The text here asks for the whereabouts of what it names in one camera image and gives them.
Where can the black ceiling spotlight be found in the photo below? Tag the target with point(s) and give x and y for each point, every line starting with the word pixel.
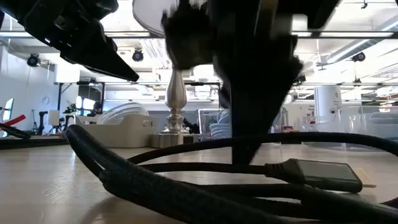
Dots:
pixel 359 57
pixel 33 60
pixel 137 56

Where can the white plastic bin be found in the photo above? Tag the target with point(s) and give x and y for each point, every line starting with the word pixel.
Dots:
pixel 124 133

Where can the person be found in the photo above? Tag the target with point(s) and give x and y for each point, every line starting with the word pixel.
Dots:
pixel 97 109

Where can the black metal frame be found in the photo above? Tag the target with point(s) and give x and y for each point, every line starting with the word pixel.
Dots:
pixel 314 35

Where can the white round column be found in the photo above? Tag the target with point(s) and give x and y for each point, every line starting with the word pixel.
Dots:
pixel 326 99

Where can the clear plastic bin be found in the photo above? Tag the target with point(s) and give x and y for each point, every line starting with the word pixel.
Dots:
pixel 373 130
pixel 206 124

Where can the silver table lamp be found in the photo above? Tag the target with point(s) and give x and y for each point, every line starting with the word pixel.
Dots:
pixel 175 93

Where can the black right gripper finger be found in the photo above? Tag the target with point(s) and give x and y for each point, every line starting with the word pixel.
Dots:
pixel 252 99

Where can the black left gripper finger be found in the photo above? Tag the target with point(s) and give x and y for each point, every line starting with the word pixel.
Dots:
pixel 102 59

